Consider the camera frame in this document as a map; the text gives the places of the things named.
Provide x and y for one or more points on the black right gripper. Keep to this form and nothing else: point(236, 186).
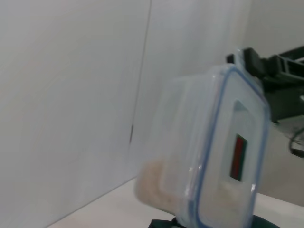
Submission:
point(285, 97)

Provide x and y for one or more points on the clear plastic food container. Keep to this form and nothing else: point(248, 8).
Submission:
point(209, 142)

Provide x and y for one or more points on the dark teal fabric bag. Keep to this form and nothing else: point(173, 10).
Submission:
point(166, 223)

